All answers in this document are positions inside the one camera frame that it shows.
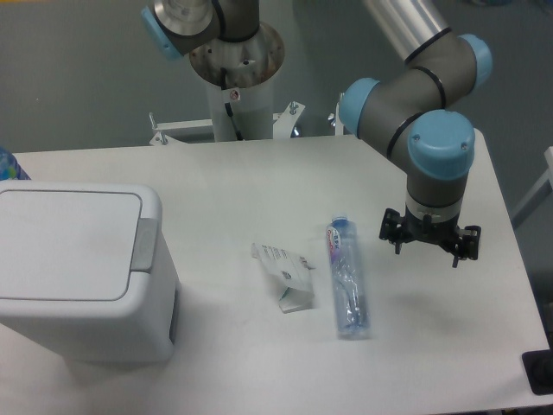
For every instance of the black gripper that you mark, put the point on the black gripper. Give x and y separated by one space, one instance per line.
462 243

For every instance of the white push-lid trash can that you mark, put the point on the white push-lid trash can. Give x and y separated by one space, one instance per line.
86 271

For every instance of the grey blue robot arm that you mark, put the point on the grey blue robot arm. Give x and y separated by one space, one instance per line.
407 120

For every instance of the clear plastic water bottle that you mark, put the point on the clear plastic water bottle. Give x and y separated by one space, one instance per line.
348 279

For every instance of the white paper carton box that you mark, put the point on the white paper carton box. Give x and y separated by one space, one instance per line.
290 273

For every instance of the black table clamp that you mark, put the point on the black table clamp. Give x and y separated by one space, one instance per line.
538 368

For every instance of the white frame leg right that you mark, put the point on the white frame leg right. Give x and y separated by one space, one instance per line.
536 195

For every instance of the white metal base frame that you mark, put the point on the white metal base frame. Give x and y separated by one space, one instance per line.
284 125

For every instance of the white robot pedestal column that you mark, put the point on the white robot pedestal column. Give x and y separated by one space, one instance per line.
242 74

